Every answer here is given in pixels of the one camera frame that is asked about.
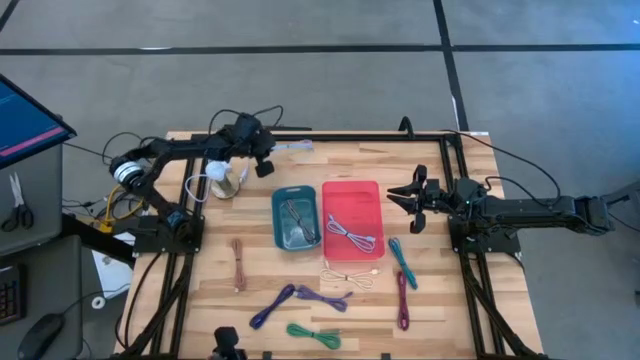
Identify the black computer mouse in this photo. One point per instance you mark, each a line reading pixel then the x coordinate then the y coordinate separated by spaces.
pixel 40 337

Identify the black aluminium table frame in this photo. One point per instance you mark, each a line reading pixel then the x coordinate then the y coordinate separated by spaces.
pixel 360 136

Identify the red translucent plastic bin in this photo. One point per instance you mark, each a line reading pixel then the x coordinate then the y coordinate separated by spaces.
pixel 355 197

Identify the white paper sheet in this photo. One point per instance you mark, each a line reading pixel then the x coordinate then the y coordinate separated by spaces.
pixel 115 275

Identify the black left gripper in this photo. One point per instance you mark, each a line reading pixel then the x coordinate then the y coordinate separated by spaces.
pixel 245 149

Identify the black table-level camera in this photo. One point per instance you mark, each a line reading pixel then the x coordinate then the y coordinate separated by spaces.
pixel 227 342

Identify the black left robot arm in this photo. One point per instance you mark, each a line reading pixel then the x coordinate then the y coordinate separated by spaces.
pixel 165 150

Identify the grey side desk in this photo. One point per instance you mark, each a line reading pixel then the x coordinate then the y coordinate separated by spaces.
pixel 45 200

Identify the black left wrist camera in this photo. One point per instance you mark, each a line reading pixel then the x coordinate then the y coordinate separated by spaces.
pixel 247 127

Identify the black keyboard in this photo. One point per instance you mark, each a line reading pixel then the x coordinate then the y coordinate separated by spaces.
pixel 10 295

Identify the teal plastic basket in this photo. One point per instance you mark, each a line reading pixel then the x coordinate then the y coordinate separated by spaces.
pixel 282 240

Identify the computer monitor with blue screen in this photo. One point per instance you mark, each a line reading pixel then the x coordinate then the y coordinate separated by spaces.
pixel 25 120

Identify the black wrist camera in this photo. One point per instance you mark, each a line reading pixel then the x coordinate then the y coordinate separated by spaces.
pixel 247 127
pixel 432 187

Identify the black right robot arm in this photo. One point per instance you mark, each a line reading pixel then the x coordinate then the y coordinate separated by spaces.
pixel 540 207

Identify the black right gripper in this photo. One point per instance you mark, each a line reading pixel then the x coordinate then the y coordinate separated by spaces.
pixel 445 200

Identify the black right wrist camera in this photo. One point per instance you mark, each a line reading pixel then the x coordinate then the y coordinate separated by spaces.
pixel 432 187

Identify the bulb lamp with brass base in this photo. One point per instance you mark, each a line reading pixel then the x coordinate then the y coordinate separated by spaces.
pixel 225 187

